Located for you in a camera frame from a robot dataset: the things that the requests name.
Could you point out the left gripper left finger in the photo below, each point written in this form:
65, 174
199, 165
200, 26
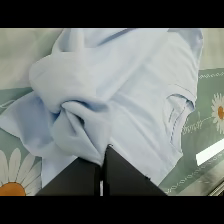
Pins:
75, 180

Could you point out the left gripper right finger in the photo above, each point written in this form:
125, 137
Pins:
126, 176

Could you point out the light blue T-shirt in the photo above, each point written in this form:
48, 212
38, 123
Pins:
133, 83

